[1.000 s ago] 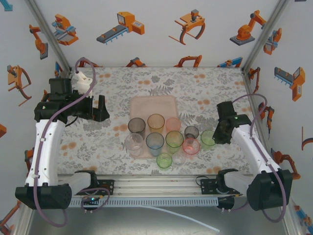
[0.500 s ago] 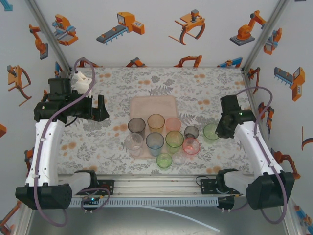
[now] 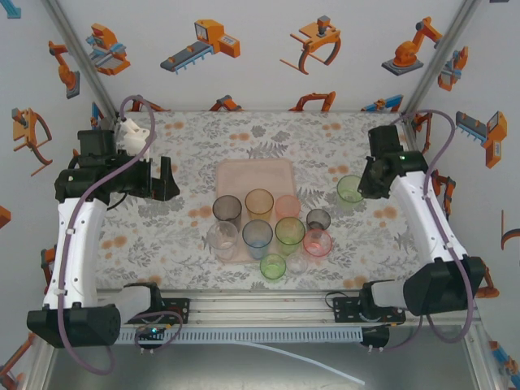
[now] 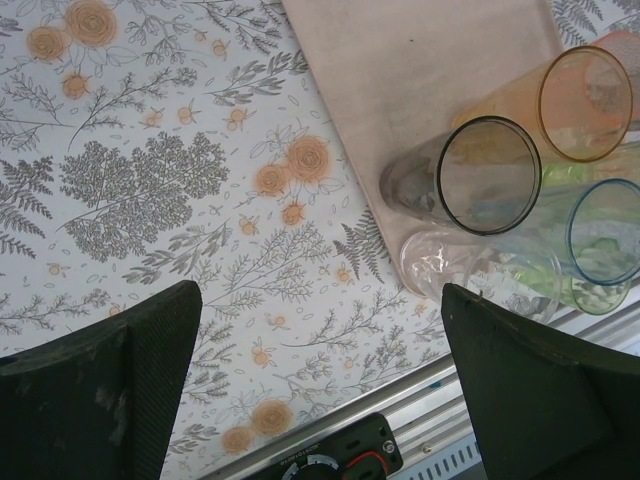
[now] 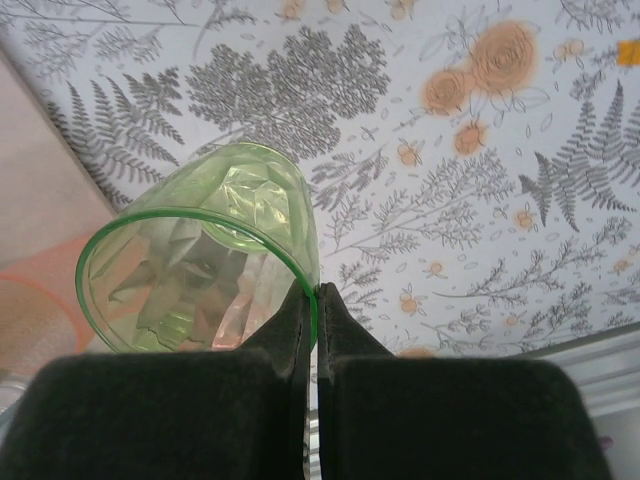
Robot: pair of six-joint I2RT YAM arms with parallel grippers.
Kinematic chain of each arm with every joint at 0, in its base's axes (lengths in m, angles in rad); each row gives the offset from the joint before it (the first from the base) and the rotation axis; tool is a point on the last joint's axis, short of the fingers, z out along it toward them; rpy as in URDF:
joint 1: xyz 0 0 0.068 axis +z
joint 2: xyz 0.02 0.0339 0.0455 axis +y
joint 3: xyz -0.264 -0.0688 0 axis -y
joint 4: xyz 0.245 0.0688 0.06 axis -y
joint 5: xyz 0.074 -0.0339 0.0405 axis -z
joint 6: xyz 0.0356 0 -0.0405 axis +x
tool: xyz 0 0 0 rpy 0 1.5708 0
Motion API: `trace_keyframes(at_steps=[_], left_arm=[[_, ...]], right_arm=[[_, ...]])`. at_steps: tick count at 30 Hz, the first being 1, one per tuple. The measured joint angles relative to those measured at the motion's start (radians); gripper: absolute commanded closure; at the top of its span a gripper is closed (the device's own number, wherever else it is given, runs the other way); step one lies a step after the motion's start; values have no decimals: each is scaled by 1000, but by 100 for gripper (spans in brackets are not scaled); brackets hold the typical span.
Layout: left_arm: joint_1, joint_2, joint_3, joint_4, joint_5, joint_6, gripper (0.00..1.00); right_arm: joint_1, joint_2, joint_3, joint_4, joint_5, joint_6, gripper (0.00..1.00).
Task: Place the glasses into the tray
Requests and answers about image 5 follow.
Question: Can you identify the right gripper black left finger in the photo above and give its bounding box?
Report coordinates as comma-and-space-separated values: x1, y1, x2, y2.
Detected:
0, 287, 308, 480

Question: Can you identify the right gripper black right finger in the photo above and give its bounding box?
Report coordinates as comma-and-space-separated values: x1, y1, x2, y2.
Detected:
316, 282, 617, 480

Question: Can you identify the small green plastic glass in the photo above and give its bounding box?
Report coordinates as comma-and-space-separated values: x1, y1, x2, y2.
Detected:
74, 142, 321, 354

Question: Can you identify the beige pink rectangular tray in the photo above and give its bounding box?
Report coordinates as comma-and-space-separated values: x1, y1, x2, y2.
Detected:
0, 49, 119, 274

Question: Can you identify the floral fern print tablecloth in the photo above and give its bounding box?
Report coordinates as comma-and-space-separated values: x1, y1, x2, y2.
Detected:
0, 0, 640, 361

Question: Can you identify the small salmon plastic glass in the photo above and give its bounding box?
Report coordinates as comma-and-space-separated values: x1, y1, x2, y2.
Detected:
0, 239, 94, 381

